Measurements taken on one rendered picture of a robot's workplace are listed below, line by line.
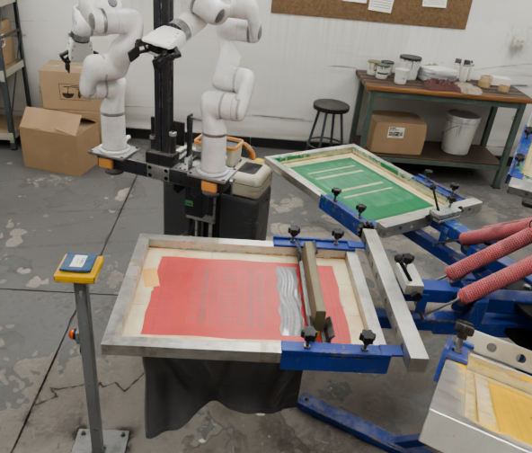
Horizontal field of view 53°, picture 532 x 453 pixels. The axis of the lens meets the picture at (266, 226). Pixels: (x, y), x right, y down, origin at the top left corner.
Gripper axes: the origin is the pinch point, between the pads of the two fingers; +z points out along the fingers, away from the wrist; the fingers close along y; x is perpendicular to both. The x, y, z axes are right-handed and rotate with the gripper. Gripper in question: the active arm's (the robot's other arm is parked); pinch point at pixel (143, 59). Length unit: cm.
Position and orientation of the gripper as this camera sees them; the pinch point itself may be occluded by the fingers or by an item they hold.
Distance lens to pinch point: 166.0
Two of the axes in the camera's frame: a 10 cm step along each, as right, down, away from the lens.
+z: -5.2, 6.7, -5.3
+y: 8.5, 3.7, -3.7
